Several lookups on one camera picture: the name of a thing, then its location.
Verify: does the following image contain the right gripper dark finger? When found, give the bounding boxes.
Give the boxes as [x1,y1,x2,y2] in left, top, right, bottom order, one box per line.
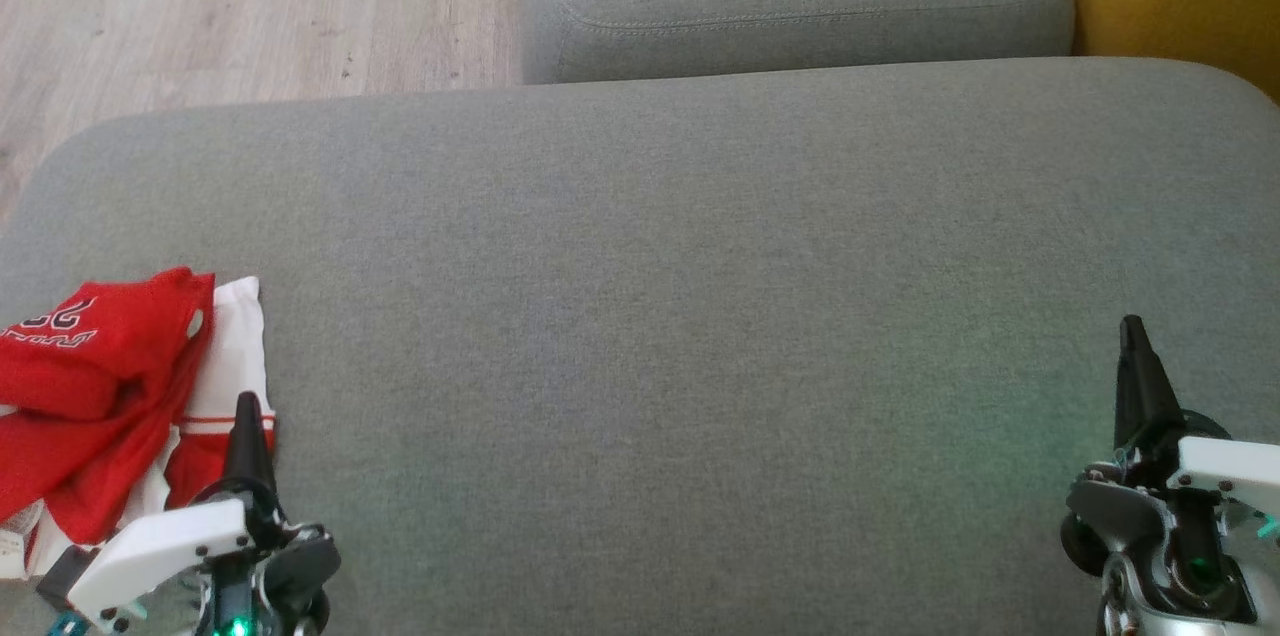
[1113,315,1185,457]

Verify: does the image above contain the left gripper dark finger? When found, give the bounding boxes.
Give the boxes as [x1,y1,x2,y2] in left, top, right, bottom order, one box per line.
[220,392,278,507]

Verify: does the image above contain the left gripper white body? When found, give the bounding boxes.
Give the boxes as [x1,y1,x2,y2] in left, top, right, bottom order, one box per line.
[66,481,301,633]

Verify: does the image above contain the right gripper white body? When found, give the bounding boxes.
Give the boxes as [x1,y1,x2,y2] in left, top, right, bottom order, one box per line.
[1108,406,1280,519]

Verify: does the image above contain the large grey sofa seat cushion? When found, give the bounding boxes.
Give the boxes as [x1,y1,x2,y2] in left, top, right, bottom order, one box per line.
[0,56,1280,636]

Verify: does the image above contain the red Bulls 23 jersey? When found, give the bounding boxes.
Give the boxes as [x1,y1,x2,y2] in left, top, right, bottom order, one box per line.
[0,276,278,582]

